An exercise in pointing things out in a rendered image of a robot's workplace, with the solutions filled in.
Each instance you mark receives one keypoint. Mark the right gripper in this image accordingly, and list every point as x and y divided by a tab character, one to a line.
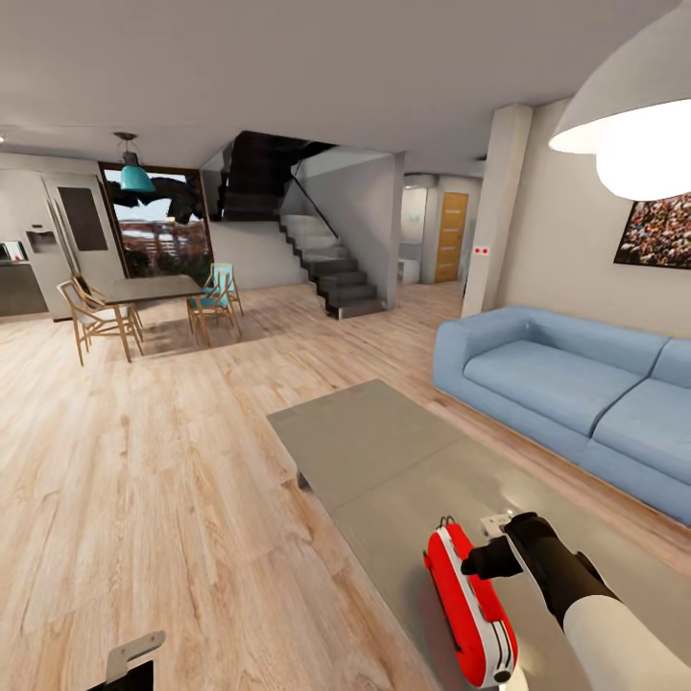
487	563

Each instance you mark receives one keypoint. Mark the standing mirror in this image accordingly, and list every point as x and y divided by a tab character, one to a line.
467	258

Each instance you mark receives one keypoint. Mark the stairs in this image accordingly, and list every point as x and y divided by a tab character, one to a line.
256	178

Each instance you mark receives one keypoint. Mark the fixed window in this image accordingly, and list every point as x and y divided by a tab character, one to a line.
164	232

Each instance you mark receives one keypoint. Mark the radio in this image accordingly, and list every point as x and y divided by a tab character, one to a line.
480	631

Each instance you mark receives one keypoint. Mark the picture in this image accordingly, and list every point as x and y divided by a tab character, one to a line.
658	234

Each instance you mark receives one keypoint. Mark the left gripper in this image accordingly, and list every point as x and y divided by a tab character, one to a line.
139	678

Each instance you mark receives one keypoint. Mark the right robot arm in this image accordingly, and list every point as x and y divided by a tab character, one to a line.
617	652

